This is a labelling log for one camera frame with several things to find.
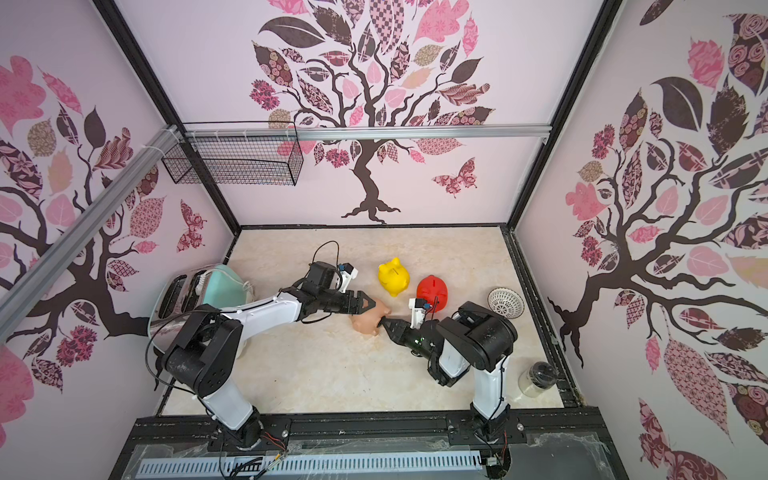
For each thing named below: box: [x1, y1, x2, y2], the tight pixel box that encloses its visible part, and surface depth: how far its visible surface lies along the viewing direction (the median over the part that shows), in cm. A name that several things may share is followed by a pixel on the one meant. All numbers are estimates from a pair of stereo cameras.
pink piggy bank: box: [349, 298, 392, 335], surface depth 87 cm
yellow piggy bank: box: [378, 257, 411, 297], surface depth 97 cm
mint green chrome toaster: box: [148, 264, 254, 353], surface depth 83 cm
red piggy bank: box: [416, 275, 448, 313], surface depth 93 cm
